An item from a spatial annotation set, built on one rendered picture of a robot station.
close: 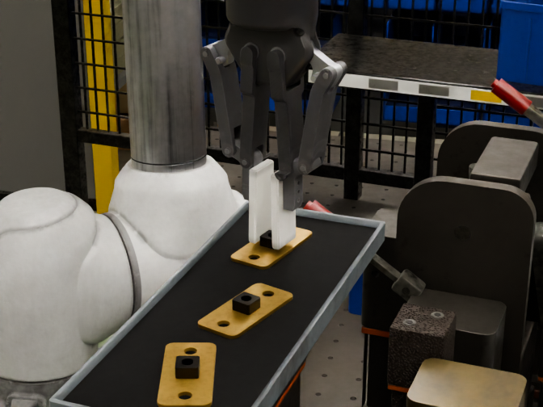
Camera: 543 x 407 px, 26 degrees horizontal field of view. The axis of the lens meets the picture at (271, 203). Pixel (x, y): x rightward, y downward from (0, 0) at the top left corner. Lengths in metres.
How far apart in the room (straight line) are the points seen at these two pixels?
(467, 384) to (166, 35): 0.67
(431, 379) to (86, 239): 0.59
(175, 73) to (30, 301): 0.34
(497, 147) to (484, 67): 0.80
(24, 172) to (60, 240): 2.23
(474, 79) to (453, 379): 0.99
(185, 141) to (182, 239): 0.13
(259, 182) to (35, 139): 2.63
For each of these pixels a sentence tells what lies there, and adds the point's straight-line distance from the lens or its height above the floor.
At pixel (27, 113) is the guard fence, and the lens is 3.60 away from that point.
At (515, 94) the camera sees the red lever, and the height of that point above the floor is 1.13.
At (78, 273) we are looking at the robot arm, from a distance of 1.47.
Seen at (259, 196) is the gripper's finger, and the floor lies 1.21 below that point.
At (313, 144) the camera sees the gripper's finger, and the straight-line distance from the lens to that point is 0.97.
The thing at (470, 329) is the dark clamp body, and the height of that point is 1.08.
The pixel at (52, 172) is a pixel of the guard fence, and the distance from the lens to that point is 3.64.
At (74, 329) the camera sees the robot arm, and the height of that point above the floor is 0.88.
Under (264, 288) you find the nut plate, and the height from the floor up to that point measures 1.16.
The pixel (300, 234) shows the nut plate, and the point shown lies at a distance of 1.06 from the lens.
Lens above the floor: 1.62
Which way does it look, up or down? 24 degrees down
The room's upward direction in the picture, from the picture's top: straight up
